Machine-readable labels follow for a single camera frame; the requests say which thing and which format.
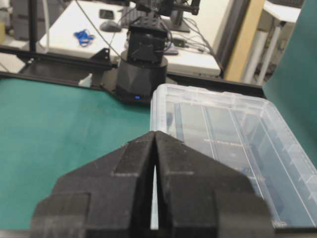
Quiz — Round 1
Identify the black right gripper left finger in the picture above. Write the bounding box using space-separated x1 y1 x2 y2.
29 131 155 238

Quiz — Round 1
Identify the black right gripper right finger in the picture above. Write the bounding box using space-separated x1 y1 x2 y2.
155 131 274 238

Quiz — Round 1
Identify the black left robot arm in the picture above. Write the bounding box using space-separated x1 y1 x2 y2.
114 0 200 104

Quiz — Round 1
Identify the clear plastic storage box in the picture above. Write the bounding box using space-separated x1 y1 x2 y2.
150 85 317 230

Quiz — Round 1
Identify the green table mat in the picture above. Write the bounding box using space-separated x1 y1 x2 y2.
0 79 150 230

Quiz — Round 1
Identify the green backdrop sheet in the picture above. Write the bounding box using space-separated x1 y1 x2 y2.
264 0 317 139

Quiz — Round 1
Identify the white background desk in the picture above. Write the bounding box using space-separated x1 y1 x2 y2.
40 0 225 78

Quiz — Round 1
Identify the black computer mouse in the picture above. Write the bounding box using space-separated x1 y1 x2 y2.
100 20 121 33

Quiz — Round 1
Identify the black monitor stand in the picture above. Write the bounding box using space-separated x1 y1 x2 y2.
165 0 200 33

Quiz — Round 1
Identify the black phone on desk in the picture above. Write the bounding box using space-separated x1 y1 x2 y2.
99 9 114 20

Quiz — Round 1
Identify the black aluminium frame rail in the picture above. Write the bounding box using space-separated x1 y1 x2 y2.
0 46 265 98

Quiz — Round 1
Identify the wooden post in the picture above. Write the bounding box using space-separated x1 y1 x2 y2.
224 0 264 82

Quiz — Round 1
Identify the blue cable bundle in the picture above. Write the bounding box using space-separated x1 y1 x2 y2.
73 29 96 47

